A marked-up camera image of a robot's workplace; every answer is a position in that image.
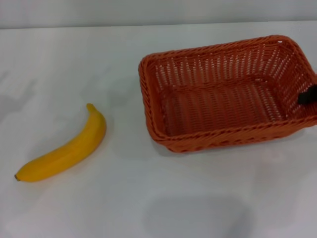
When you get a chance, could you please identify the orange woven plastic basket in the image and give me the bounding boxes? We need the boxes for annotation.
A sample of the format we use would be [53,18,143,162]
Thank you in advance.
[138,34,317,153]

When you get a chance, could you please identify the yellow banana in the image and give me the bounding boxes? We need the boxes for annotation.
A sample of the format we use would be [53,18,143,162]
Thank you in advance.
[14,103,107,183]

